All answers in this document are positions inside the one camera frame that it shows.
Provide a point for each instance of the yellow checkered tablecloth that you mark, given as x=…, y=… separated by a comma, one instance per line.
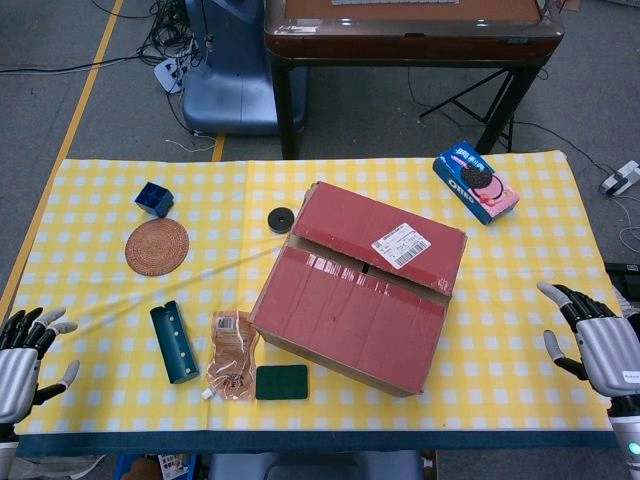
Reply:
x=500, y=325

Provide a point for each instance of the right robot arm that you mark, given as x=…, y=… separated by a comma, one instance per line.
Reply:
x=625, y=425

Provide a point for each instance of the red cardboard box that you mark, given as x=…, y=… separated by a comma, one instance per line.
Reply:
x=350, y=320

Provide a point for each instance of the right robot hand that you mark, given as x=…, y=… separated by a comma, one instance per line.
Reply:
x=607, y=350

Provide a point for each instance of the white power strip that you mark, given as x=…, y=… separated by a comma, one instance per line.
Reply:
x=620, y=179
x=170, y=72

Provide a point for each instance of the blue machine base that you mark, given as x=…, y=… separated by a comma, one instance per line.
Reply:
x=230, y=95

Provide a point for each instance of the black equipment case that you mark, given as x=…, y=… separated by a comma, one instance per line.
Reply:
x=625, y=275

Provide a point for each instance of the brown mahjong table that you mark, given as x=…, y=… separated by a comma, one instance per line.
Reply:
x=400, y=45

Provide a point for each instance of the clear refill pouch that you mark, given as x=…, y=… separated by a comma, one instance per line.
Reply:
x=230, y=355

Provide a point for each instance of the round woven rattan coaster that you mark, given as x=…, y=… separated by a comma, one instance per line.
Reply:
x=157, y=248

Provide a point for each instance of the green yellow sponge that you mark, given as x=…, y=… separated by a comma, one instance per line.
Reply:
x=282, y=382

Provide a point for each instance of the colourful printed carton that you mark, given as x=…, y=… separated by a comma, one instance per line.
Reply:
x=175, y=467

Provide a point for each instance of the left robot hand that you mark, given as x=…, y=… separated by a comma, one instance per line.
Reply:
x=17, y=370

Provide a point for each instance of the blue four-compartment holder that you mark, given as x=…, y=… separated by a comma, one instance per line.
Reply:
x=152, y=199

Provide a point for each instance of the dark teal paper tray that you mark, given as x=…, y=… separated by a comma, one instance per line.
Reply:
x=175, y=345

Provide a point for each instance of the blue Oreo cookie box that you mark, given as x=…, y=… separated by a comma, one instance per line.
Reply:
x=472, y=182

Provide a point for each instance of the black round disc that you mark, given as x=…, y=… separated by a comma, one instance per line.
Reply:
x=280, y=220

